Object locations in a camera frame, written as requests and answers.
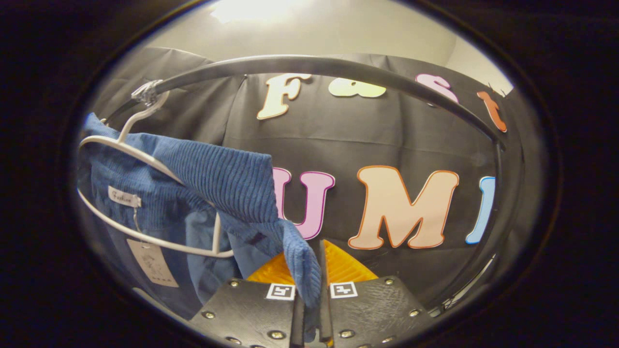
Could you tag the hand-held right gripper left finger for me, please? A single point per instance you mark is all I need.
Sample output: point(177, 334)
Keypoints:
point(251, 309)

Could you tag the clear plastic hook wrap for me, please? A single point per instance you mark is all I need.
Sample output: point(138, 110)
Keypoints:
point(146, 92)

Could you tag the white plastic hanger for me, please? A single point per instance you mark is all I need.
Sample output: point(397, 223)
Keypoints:
point(217, 237)

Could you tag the black clothes rail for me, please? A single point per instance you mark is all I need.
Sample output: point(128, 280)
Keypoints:
point(314, 65)

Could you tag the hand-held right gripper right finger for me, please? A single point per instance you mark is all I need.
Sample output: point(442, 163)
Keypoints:
point(325, 290)

